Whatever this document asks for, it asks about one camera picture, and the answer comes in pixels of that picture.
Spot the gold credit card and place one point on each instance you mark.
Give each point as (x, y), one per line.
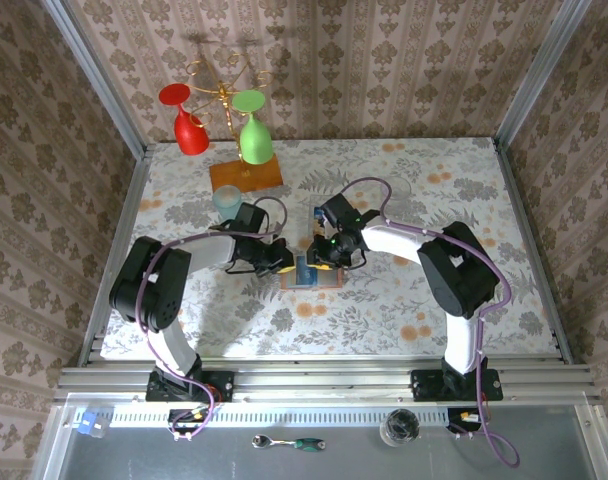
(320, 231)

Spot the floral patterned tablecloth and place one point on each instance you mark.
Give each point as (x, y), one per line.
(384, 320)

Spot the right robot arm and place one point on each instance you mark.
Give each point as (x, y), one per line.
(459, 270)

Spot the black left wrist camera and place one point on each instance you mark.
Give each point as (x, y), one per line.
(251, 218)

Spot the aluminium frame cross rail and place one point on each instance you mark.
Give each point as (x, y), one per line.
(324, 380)

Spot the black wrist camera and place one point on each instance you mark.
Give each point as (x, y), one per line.
(339, 210)
(251, 218)

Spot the aluminium frame post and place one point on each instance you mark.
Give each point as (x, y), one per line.
(539, 75)
(96, 75)

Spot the green wine glass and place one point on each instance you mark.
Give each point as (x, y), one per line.
(256, 142)

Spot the blue white plastic connector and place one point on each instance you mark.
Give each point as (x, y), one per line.
(86, 422)

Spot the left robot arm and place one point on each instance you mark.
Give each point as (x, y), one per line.
(159, 285)

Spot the clear glass tumbler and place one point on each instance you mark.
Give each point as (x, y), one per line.
(403, 189)

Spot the red wine glass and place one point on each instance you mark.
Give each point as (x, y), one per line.
(189, 132)

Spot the grey metal bench plate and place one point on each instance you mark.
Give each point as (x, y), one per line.
(334, 465)

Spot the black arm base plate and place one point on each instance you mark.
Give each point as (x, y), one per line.
(426, 387)
(219, 387)

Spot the black power connector block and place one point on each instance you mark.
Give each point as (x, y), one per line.
(459, 422)
(184, 417)

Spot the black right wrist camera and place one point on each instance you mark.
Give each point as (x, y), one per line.
(339, 210)

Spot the blue credit card white print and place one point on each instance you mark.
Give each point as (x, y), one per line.
(306, 272)

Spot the clear glass jar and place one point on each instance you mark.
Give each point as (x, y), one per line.
(399, 427)

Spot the aluminium frame side rail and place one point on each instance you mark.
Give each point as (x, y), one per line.
(129, 200)
(526, 225)

